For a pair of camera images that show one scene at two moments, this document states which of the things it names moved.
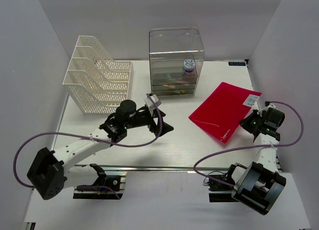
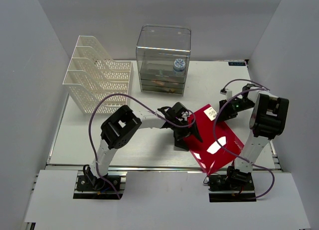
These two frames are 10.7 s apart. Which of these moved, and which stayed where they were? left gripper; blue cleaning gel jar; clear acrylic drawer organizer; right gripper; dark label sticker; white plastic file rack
Moved: right gripper; clear acrylic drawer organizer; left gripper; blue cleaning gel jar
Stayed: dark label sticker; white plastic file rack
